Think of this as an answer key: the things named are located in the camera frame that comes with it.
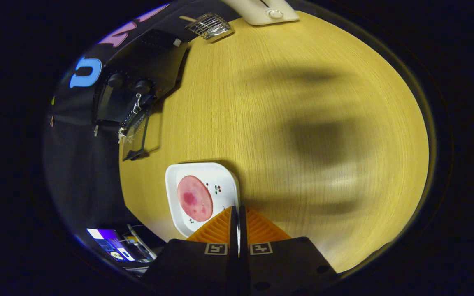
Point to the white square plate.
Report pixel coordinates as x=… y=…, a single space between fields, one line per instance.
x=222 y=179

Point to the black toaster oven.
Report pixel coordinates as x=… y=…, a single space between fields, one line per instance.
x=154 y=61

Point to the white toaster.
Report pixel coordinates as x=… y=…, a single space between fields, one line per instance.
x=261 y=12

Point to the colourful screen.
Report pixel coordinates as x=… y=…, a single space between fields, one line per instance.
x=111 y=242

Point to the pink ham slice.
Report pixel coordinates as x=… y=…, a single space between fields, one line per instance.
x=195 y=198

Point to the wooden stick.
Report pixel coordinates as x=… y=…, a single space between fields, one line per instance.
x=187 y=18

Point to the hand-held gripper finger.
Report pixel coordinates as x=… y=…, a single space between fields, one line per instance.
x=243 y=234
x=233 y=234

